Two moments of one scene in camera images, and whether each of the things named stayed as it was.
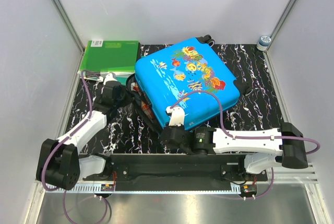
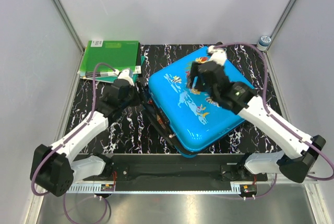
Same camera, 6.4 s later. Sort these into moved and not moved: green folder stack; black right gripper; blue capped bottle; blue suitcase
Moved: blue suitcase; black right gripper
Not moved: blue capped bottle; green folder stack
